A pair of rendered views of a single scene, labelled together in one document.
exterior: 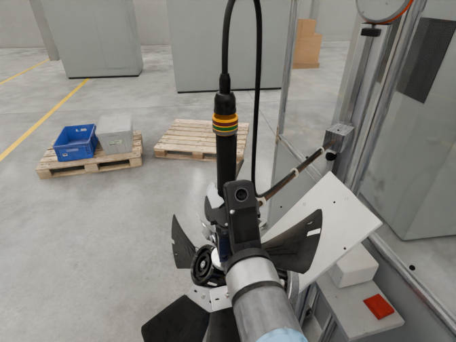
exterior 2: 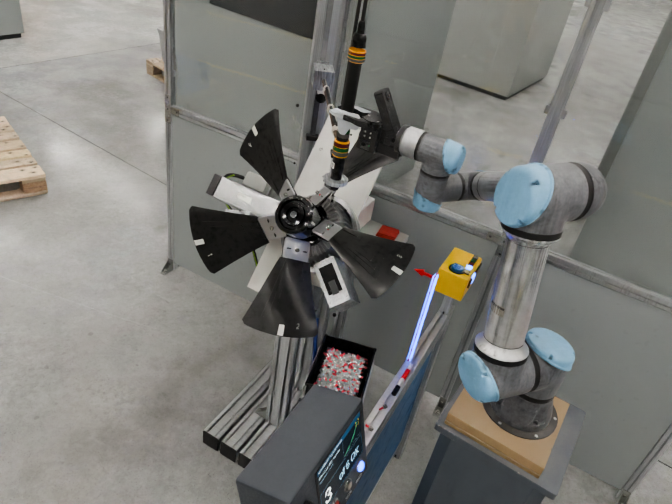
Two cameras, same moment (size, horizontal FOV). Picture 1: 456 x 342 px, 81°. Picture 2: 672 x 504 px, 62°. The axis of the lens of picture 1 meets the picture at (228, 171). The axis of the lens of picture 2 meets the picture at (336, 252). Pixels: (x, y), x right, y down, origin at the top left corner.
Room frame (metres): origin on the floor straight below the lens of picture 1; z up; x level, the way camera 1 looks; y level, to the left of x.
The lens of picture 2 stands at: (-0.46, 1.11, 2.08)
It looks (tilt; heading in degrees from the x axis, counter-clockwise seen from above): 34 degrees down; 307
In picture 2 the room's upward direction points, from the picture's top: 11 degrees clockwise
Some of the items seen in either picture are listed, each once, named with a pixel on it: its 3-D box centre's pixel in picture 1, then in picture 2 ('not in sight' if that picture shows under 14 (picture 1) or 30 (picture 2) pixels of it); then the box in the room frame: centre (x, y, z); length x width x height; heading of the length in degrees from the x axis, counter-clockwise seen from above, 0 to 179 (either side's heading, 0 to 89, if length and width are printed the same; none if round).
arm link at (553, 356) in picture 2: not in sight; (540, 361); (-0.28, 0.01, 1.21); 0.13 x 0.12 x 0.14; 65
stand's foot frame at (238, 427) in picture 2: not in sight; (287, 413); (0.60, -0.16, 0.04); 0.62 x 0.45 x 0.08; 104
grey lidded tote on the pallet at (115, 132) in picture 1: (117, 134); not in sight; (3.24, 1.47, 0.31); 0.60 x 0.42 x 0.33; 15
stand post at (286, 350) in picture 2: not in sight; (285, 361); (0.57, -0.07, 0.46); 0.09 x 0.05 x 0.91; 14
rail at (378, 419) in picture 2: not in sight; (397, 389); (0.04, 0.01, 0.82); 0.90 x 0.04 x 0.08; 104
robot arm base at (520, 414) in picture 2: not in sight; (525, 394); (-0.28, 0.00, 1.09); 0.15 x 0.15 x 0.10
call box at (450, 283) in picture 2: not in sight; (457, 275); (0.14, -0.37, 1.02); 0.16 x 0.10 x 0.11; 104
